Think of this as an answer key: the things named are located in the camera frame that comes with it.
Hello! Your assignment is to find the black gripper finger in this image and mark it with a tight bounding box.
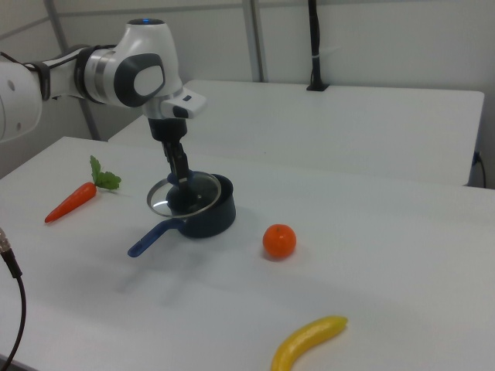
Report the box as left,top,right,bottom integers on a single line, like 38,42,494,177
161,141,177,175
172,141,193,185

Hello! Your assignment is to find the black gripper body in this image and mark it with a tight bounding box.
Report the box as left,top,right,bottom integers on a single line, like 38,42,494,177
148,117,189,146

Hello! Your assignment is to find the glass lid with blue knob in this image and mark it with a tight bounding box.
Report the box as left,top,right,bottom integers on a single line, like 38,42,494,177
145,171,223,220

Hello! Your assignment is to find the orange carrot with green leaves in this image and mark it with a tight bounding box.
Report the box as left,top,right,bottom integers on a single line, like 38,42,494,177
44,155,122,224

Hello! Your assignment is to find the orange plastic tangerine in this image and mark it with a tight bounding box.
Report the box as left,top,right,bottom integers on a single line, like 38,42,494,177
262,223,298,260

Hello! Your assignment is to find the white side table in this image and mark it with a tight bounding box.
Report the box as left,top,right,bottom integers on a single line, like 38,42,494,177
107,80,486,187

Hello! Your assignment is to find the yellow plastic banana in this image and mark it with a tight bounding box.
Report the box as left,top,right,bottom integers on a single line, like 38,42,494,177
270,315,349,371

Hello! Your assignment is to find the dark pot with blue handle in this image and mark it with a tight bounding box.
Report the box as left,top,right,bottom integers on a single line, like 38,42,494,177
127,173,237,259

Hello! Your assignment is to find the black camera pole with base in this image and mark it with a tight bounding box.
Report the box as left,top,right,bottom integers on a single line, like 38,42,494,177
306,0,330,92

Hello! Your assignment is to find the black cable with metal connector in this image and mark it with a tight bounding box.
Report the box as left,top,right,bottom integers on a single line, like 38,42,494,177
0,226,27,366

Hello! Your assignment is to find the thin black hanging cable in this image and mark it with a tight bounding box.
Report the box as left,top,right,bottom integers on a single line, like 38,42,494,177
473,151,487,187

